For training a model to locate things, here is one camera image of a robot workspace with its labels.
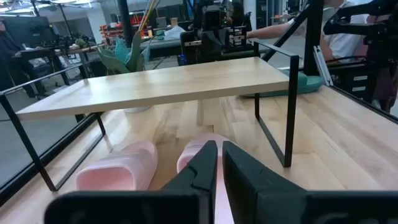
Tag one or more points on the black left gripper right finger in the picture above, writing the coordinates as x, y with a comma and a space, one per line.
248, 193

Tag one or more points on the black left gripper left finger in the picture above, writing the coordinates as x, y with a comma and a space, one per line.
199, 174

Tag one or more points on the pink rubber slide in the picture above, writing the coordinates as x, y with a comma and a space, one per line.
189, 152
124, 168

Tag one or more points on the green rubber slide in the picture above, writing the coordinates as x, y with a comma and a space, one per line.
308, 85

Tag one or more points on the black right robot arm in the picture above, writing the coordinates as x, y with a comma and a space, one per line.
214, 34

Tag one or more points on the green plant in white pot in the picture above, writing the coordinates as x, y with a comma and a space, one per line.
124, 59

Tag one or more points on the silver aluminium bar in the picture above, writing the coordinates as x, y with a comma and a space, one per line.
321, 65

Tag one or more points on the black drawer cabinet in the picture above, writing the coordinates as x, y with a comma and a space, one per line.
351, 79

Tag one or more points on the red storage bins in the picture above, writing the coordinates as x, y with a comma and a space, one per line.
112, 31

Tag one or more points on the black pillar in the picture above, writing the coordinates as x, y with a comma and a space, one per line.
125, 21

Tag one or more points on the wooden work desk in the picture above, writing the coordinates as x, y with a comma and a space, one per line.
62, 53

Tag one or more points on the black equipment rig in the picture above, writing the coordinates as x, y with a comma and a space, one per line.
379, 28

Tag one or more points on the person seated at desk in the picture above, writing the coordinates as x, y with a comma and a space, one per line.
9, 59

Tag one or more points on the black desk monitor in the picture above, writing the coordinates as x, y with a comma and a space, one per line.
28, 31

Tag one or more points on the wooden shelf with black frame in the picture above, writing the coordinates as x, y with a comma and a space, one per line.
171, 84

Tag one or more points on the black aluminium rig frame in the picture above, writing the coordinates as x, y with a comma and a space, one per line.
312, 37

